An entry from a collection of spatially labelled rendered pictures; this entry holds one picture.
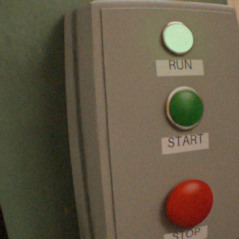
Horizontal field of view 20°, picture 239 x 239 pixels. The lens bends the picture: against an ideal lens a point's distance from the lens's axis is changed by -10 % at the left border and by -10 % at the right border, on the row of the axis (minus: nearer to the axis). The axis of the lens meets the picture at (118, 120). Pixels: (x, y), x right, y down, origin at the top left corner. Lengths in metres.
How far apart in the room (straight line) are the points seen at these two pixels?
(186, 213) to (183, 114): 0.06
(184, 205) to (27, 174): 0.10
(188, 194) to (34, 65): 0.13
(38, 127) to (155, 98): 0.08
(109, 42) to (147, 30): 0.02
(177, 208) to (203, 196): 0.02
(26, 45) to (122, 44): 0.07
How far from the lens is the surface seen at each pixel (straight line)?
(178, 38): 0.40
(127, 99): 0.39
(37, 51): 0.44
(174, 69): 0.40
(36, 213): 0.45
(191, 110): 0.40
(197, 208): 0.40
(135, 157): 0.39
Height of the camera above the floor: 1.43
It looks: 3 degrees down
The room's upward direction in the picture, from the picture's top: 4 degrees counter-clockwise
